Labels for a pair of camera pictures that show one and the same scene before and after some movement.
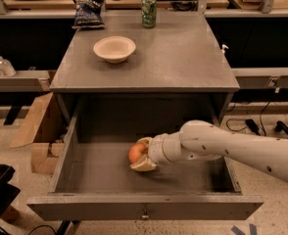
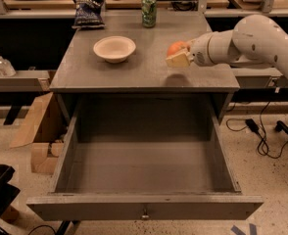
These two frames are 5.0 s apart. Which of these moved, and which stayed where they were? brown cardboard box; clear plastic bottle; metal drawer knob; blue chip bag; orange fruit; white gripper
Moved: orange fruit; white gripper
Stayed: clear plastic bottle; blue chip bag; brown cardboard box; metal drawer knob
